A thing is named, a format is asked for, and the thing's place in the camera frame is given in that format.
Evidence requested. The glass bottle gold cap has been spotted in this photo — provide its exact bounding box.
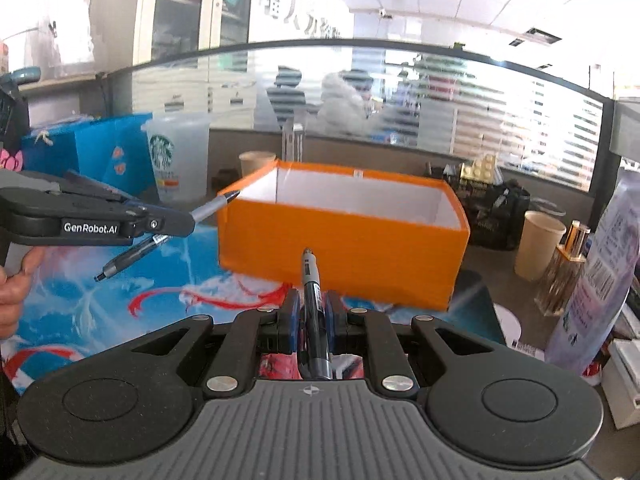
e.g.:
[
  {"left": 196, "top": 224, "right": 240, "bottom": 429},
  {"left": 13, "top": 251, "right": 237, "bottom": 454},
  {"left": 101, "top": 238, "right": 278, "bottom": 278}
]
[{"left": 533, "top": 220, "right": 592, "bottom": 317}]

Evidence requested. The orange cardboard box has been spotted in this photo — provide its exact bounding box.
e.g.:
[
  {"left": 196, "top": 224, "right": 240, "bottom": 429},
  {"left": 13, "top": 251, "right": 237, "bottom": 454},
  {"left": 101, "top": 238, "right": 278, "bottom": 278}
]
[{"left": 216, "top": 160, "right": 471, "bottom": 312}]

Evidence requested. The glass door cabinet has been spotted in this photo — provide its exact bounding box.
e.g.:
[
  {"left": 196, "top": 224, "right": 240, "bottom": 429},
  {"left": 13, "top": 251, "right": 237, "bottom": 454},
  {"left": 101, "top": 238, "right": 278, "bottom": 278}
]
[{"left": 134, "top": 0, "right": 262, "bottom": 62}]

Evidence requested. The white box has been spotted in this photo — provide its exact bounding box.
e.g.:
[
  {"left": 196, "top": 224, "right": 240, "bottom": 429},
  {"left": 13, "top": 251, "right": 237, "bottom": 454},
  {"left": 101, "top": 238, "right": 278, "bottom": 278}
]
[{"left": 600, "top": 305, "right": 640, "bottom": 432}]

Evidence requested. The person's left hand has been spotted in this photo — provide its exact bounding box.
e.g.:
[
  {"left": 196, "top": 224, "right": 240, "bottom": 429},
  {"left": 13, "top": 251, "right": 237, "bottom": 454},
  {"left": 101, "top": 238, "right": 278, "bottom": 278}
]
[{"left": 0, "top": 248, "right": 47, "bottom": 342}]

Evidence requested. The beige paper cup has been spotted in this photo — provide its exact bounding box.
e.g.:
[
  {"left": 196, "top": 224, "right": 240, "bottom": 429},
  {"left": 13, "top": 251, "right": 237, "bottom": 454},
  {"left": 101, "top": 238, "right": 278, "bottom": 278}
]
[
  {"left": 239, "top": 151, "right": 278, "bottom": 184},
  {"left": 514, "top": 210, "right": 567, "bottom": 282}
]

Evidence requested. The black pen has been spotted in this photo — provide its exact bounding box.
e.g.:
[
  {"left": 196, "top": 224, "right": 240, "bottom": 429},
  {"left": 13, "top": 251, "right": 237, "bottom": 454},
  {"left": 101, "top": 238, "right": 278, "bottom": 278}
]
[{"left": 298, "top": 247, "right": 331, "bottom": 382}]

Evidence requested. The office chair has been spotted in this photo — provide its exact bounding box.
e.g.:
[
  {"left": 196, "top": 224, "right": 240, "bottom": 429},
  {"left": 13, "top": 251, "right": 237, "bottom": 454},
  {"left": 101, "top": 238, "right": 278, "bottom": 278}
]
[{"left": 266, "top": 65, "right": 304, "bottom": 132}]

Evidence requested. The frosted glass partition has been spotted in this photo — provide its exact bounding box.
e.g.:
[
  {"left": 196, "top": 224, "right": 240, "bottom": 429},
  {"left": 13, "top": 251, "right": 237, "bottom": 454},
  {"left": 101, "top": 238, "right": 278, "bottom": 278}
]
[{"left": 100, "top": 37, "right": 617, "bottom": 192}]

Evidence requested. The translucent plastic cup green logo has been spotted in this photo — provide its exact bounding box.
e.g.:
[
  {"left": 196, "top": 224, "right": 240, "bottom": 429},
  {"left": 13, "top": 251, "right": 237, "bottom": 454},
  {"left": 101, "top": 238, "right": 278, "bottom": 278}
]
[{"left": 141, "top": 112, "right": 211, "bottom": 205}]

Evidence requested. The black mesh desk organizer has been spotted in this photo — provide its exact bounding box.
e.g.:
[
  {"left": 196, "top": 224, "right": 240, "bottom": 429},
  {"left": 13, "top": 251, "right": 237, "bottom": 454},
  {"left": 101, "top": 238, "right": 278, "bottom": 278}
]
[{"left": 425, "top": 160, "right": 532, "bottom": 252}]

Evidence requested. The clear plastic cup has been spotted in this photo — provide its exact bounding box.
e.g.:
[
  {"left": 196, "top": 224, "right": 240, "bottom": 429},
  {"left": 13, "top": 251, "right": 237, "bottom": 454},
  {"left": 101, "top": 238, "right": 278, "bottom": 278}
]
[{"left": 530, "top": 198, "right": 569, "bottom": 222}]

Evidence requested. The blue paper bag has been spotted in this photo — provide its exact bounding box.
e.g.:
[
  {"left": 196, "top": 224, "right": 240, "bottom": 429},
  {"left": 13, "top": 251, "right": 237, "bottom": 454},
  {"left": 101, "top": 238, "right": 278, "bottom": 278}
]
[{"left": 20, "top": 114, "right": 156, "bottom": 197}]

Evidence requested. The yellow building block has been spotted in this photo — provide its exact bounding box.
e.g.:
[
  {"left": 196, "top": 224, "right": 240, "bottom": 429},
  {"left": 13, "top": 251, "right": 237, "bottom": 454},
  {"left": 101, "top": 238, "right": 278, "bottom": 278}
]
[{"left": 460, "top": 155, "right": 497, "bottom": 184}]

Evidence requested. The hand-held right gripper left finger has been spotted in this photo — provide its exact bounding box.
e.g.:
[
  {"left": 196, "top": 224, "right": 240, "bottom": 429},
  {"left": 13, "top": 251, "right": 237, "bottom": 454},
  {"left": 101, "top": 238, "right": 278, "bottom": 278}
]
[{"left": 127, "top": 290, "right": 301, "bottom": 395}]

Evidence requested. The blue printed desk mat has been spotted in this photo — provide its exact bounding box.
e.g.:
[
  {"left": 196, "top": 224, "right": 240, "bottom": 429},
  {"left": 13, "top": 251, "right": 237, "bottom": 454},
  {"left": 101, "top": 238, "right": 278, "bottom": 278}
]
[{"left": 0, "top": 220, "right": 502, "bottom": 397}]

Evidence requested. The teal handle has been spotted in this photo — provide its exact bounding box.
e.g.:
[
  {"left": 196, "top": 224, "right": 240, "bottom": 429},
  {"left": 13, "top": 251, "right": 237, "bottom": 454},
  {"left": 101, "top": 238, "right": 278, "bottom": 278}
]
[{"left": 12, "top": 65, "right": 42, "bottom": 87}]

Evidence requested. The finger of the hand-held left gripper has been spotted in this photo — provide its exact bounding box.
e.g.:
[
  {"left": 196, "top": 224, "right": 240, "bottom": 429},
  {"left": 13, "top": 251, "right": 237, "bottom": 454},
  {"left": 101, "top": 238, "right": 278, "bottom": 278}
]
[
  {"left": 62, "top": 170, "right": 167, "bottom": 212},
  {"left": 119, "top": 204, "right": 196, "bottom": 240}
]

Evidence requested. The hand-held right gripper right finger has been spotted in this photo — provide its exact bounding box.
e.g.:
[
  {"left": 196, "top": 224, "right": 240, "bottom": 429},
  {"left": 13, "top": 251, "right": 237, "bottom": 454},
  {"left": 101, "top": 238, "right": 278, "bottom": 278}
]
[{"left": 325, "top": 290, "right": 507, "bottom": 395}]

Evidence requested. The tall dark carton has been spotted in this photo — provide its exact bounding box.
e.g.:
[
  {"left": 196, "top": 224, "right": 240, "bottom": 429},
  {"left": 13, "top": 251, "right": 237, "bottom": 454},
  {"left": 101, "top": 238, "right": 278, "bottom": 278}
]
[{"left": 281, "top": 122, "right": 306, "bottom": 164}]

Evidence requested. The dark blue pen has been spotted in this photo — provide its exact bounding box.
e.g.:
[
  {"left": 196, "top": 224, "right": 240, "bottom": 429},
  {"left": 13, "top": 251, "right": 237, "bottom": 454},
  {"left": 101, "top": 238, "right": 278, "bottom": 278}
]
[{"left": 94, "top": 233, "right": 171, "bottom": 284}]

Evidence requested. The white round coaster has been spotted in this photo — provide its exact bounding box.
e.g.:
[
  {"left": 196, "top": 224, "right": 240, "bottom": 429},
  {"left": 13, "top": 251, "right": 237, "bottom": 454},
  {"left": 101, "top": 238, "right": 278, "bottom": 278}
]
[{"left": 492, "top": 302, "right": 524, "bottom": 349}]

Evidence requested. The white plastic bag at right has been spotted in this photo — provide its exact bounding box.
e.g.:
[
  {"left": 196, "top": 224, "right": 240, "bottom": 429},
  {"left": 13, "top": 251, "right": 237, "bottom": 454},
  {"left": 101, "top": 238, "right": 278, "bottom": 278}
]
[{"left": 544, "top": 166, "right": 640, "bottom": 377}]

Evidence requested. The grey pen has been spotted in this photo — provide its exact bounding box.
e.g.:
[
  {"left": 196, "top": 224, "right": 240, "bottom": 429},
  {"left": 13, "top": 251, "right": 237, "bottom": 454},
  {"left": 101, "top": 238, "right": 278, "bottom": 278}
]
[{"left": 189, "top": 189, "right": 242, "bottom": 224}]

